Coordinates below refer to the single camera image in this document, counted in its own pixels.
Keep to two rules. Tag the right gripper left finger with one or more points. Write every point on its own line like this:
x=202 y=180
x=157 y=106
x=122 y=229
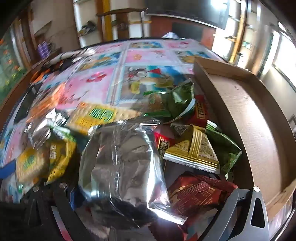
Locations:
x=40 y=218

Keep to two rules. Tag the black television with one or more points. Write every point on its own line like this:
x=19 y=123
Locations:
x=211 y=13

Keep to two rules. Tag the dark red snack bag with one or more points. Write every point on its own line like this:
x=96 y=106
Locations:
x=190 y=192

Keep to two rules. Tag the red candy bar packet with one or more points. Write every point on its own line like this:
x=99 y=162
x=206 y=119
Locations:
x=162 y=143

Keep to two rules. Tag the yellow green small bag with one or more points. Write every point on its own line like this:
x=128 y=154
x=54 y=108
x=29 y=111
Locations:
x=61 y=150

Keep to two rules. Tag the dark green snack bag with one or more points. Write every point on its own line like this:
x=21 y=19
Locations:
x=171 y=104

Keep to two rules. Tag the purple bottles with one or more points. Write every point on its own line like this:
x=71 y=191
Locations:
x=43 y=50

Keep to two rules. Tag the yellow cracker pack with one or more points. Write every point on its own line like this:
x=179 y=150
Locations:
x=31 y=164
x=87 y=115

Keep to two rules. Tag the red brown snack bar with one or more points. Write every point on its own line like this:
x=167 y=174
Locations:
x=199 y=116

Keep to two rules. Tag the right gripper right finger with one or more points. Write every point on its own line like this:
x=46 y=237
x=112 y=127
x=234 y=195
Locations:
x=243 y=217

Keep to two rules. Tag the small silver foil bag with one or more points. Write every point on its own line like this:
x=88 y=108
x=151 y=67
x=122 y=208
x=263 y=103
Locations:
x=38 y=129

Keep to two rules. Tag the yellow triangular snack packet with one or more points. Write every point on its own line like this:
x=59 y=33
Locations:
x=193 y=149

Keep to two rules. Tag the wooden chair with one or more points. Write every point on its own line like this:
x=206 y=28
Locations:
x=121 y=22

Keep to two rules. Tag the green pea snack bag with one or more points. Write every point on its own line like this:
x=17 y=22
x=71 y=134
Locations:
x=226 y=150

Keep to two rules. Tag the white plastic bag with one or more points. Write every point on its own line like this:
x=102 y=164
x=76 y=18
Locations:
x=171 y=35

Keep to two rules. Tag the orange-end cracker pack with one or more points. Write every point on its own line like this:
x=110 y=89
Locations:
x=45 y=103

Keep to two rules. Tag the large silver foil bag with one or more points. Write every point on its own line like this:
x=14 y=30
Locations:
x=121 y=175

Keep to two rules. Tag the patterned cloth bag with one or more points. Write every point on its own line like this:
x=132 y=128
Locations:
x=61 y=62

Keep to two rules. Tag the colourful plastic tablecloth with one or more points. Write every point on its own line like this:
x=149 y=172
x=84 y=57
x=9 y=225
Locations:
x=118 y=74

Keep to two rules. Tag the cardboard box tray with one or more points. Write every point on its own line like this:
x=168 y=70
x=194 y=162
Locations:
x=247 y=112

